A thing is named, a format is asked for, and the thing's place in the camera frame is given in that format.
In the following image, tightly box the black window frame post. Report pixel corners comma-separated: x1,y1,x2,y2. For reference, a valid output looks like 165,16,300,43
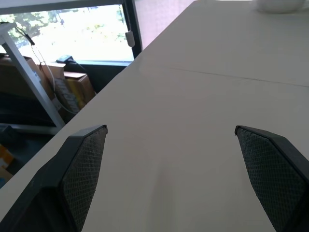
122,0,143,61

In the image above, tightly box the white metal stand leg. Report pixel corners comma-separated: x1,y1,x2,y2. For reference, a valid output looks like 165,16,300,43
0,22,66,135

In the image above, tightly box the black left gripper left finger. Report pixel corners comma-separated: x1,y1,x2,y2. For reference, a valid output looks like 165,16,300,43
0,124,108,232

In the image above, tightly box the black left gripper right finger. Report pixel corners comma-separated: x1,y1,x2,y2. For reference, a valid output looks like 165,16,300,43
234,125,309,232

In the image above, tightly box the white cable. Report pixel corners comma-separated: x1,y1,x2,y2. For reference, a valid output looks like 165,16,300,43
30,44,78,114

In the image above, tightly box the white ceramic bowl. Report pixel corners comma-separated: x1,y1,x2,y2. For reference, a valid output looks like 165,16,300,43
252,0,306,14

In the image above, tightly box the yellow printed cardboard box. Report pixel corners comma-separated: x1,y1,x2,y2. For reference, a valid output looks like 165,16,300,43
63,71,97,109

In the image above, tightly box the grey blind cord weight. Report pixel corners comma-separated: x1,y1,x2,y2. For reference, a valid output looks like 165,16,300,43
126,30,135,47

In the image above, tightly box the small black device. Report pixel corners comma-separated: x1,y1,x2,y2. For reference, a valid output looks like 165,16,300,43
56,55,74,64

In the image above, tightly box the large brown cardboard box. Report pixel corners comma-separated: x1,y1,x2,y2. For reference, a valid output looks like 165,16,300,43
0,56,56,100

